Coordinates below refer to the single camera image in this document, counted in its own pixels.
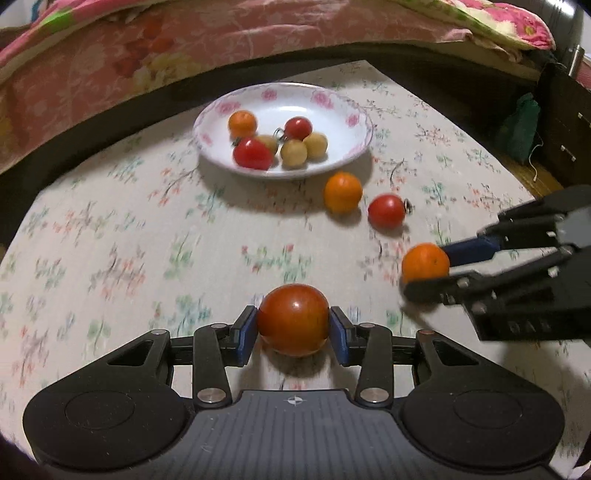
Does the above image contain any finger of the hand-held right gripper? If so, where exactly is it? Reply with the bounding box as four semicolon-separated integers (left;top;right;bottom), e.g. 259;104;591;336
441;185;591;268
402;250;580;306

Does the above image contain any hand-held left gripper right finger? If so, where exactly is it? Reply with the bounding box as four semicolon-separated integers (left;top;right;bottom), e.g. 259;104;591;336
329;305;484;409

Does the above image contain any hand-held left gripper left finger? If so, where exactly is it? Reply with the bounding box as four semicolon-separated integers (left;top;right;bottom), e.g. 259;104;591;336
104;305;259;409

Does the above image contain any small orange mandarin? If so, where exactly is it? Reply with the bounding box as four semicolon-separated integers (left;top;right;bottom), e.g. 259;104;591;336
401;243;451;283
228;110;258;138
323;172;363;214

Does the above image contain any large red tomato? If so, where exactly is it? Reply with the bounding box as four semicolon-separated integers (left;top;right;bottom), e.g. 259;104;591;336
257;284;331;357

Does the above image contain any white floral-rimmed plate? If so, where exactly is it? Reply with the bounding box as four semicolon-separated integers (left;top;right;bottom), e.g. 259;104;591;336
193;82;374;180

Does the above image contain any small red tomato with stem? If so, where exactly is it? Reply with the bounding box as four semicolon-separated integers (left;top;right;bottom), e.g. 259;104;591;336
274;117;314;141
368;194;413;230

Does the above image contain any green cloth bag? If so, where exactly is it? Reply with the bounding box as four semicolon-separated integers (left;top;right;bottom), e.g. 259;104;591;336
501;92;541;162

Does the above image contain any dark wooden furniture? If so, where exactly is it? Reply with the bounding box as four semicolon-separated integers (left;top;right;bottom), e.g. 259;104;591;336
536;60;591;190

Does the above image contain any floral tablecloth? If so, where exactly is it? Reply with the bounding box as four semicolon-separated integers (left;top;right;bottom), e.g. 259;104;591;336
0;60;591;462

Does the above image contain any green and pink floral quilt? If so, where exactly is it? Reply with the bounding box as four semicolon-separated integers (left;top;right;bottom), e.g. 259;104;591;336
0;0;555;68

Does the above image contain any dark bed base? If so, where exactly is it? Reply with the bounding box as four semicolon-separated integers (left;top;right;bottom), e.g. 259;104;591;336
0;44;541;195

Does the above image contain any pink floral blanket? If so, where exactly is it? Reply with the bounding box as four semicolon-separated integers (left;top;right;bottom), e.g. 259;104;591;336
0;0;541;174

